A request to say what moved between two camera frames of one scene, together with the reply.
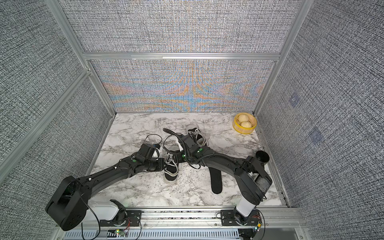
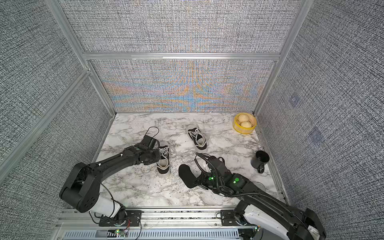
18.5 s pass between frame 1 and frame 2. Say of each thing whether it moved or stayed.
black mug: stayed
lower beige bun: stayed
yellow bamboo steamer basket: stayed
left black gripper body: moved
